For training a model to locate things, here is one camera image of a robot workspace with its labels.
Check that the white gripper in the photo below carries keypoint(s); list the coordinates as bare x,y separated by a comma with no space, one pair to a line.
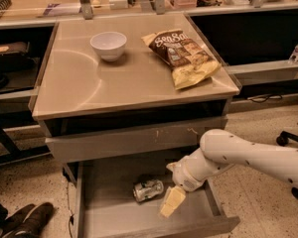
185,175

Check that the silver green 7up can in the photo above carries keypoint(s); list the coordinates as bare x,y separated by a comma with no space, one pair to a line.
147,189

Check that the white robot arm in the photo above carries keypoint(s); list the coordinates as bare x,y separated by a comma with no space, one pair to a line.
218,151

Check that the closed top drawer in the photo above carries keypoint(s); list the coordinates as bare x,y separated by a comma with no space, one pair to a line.
134,140

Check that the open middle drawer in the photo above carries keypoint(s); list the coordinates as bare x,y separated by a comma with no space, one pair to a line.
106,207

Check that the grey drawer cabinet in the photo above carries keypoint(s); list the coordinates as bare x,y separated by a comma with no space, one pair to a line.
82,93

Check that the black office chair base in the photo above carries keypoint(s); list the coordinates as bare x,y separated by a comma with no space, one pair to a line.
282,140

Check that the brown yellow chip bag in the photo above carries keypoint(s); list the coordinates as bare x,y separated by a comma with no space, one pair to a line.
189,62

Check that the dark brown right shoe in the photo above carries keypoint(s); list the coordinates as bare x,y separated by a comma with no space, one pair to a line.
34,222

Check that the dark brown shoe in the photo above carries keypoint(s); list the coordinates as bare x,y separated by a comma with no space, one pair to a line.
34,222
16,219

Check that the white ceramic bowl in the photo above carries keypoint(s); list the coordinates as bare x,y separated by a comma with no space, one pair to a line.
109,46

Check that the black metal stand leg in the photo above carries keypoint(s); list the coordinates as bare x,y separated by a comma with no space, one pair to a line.
14,154

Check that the dark brown left shoe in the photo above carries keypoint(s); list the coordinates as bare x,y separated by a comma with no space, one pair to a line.
16,219

